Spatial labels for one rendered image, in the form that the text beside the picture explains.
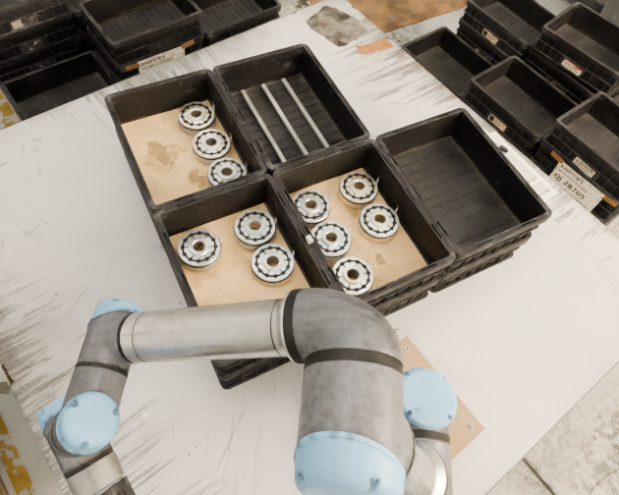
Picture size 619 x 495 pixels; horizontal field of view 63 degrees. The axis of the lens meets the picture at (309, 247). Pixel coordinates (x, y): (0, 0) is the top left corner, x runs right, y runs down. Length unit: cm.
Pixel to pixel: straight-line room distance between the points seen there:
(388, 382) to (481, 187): 101
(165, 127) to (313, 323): 102
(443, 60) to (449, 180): 136
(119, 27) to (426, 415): 199
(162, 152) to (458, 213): 82
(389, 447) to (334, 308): 16
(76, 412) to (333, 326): 37
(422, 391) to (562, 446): 133
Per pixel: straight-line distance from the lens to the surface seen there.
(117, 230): 148
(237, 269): 122
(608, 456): 233
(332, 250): 123
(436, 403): 97
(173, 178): 139
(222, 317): 67
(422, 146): 153
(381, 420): 55
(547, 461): 220
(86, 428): 75
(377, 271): 125
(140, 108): 152
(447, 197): 143
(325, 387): 55
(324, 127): 151
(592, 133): 238
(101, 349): 79
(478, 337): 141
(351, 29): 206
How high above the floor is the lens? 192
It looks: 60 degrees down
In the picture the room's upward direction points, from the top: 10 degrees clockwise
